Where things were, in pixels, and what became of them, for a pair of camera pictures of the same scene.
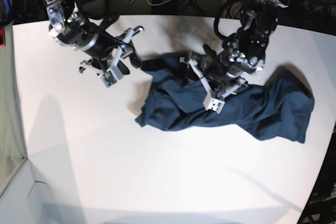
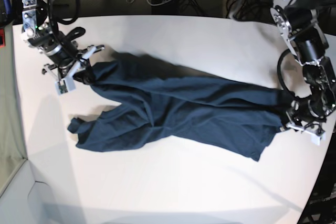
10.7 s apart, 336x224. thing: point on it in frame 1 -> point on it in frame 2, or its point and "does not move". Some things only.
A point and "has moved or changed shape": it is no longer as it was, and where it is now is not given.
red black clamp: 2,41 does not move
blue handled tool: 7,4 does not move
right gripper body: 212,68 -> 301,117
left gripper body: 111,61 -> 64,75
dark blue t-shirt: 279,104 has moved or changed shape
